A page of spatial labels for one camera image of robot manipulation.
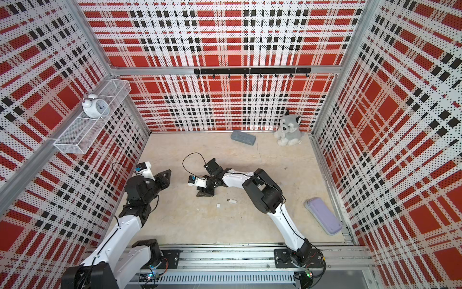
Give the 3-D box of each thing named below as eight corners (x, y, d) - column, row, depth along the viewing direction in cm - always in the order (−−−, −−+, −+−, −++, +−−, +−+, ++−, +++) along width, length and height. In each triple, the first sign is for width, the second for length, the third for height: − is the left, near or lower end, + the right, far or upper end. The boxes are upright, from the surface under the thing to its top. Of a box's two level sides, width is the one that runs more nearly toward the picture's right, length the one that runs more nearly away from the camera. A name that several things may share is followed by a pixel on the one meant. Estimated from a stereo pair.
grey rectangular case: (230, 139, 121) (229, 135, 118) (234, 133, 125) (234, 129, 122) (252, 146, 117) (252, 142, 114) (255, 139, 121) (256, 135, 118)
